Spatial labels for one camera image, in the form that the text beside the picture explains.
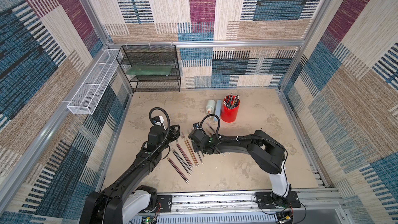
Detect white wire mesh basket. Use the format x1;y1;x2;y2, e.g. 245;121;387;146
67;49;119;115

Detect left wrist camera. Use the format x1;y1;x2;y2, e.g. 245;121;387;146
152;116;164;127

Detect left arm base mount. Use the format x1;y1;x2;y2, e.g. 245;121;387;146
140;195;173;214

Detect green board on shelf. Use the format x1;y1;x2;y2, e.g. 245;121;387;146
126;65;173;76

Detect light blue eraser box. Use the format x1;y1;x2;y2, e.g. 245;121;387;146
214;100;222;119

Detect yellow striped pencil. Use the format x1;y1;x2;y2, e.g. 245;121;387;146
184;139;199;167

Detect pencils in red cup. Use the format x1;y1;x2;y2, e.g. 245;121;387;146
223;93;240;110

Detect black white striped pencil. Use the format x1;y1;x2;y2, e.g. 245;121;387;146
171;150;191;175

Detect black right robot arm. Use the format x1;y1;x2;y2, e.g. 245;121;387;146
188;114;291;198

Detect dark navy striped pencil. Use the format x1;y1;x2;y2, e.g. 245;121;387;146
197;152;204;165

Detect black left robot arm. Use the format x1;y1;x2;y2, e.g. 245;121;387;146
79;107;180;224

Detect red striped pencil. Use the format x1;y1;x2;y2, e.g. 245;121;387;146
168;157;191;183

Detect red pencil cup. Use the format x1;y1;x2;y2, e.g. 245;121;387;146
221;103;240;123

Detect black wire mesh shelf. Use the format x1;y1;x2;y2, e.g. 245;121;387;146
116;45;181;92

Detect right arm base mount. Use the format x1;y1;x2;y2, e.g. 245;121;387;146
254;191;301;209

